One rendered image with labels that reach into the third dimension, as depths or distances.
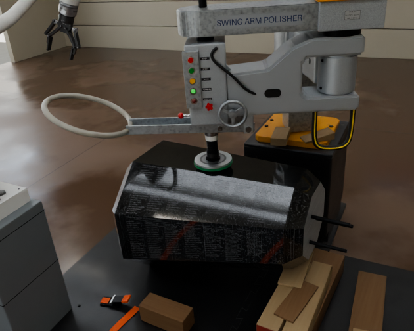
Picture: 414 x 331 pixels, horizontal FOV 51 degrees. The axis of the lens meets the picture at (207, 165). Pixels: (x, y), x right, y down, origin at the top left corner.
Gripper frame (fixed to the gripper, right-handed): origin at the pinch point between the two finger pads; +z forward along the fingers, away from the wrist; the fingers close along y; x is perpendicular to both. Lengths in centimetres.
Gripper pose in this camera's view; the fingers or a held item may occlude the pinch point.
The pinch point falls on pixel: (60, 52)
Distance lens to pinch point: 244.7
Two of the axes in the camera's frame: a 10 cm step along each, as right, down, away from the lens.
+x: 2.7, -3.6, 8.9
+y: 9.1, 4.1, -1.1
